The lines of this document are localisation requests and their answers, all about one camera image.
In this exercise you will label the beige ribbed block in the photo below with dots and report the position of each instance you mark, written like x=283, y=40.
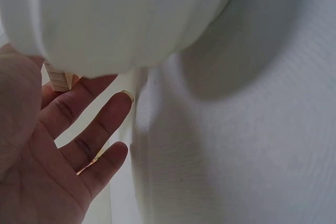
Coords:
x=61, y=81

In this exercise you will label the person's left thumb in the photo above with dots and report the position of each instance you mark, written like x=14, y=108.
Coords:
x=21, y=77

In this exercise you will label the person's left hand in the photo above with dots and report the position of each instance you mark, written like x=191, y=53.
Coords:
x=34, y=171

